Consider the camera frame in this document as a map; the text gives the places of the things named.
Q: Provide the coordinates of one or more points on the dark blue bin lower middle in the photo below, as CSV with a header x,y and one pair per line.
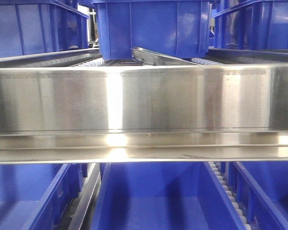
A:
x,y
163,196

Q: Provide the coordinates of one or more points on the dark blue bin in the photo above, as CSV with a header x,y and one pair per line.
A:
x,y
163,196
41,26
261,189
251,24
36,196
178,28

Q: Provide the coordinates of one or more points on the dark blue bin upper middle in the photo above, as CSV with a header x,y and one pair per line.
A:
x,y
178,28

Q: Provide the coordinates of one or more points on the white roller conveyor track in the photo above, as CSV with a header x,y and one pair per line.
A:
x,y
229,193

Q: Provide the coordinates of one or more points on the dark blue bin lower left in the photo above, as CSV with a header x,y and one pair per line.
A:
x,y
36,196

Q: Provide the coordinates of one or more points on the dark blue bin upper right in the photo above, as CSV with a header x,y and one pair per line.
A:
x,y
251,24

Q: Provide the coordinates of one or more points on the dark blue bin lower right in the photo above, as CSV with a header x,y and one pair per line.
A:
x,y
261,189

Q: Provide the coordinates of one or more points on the dark blue bin upper left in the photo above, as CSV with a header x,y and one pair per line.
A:
x,y
41,26

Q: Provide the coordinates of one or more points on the stainless steel shelf rail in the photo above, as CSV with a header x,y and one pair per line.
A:
x,y
152,113

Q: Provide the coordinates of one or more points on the steel lane divider rail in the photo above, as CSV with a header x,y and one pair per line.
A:
x,y
82,215

